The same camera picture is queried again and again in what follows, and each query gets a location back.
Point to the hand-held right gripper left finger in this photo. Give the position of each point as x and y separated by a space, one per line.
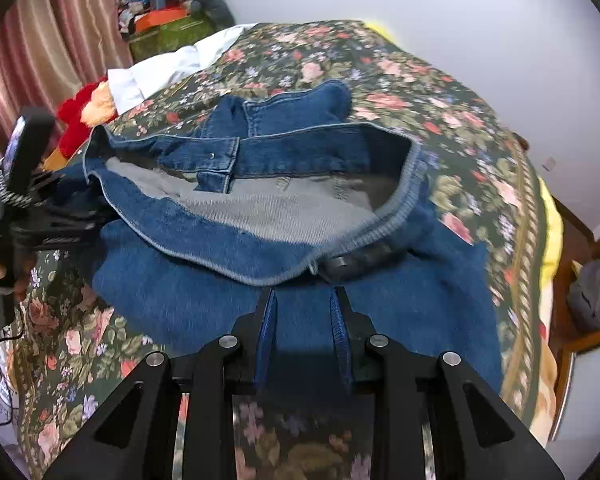
265 330

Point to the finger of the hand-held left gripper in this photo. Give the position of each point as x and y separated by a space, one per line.
60 195
70 230

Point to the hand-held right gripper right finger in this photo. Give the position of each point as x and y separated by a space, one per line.
341 340

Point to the blue denim jacket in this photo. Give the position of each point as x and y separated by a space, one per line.
180 305

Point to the red plush toy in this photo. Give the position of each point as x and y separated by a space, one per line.
75 110

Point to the striped curtain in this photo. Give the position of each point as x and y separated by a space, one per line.
55 25

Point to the white shirt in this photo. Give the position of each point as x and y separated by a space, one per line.
155 72

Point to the green box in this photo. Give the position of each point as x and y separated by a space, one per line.
170 37

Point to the orange box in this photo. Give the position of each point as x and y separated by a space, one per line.
157 20

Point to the grey pillow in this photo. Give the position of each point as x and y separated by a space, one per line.
215 2

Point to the grey backpack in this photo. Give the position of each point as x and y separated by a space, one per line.
587 295

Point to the floral blanket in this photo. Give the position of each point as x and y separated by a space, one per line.
405 85

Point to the wall socket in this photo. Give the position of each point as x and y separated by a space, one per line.
548 163

